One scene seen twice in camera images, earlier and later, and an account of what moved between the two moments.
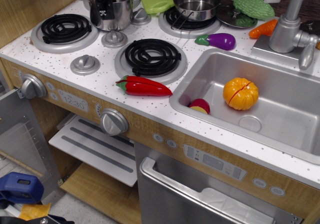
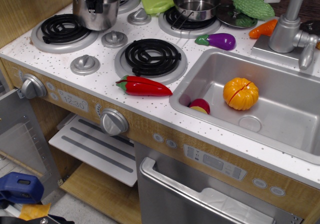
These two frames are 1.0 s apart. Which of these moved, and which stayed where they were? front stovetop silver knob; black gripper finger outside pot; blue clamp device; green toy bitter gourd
Moved: black gripper finger outside pot
Stayed: green toy bitter gourd; front stovetop silver knob; blue clamp device
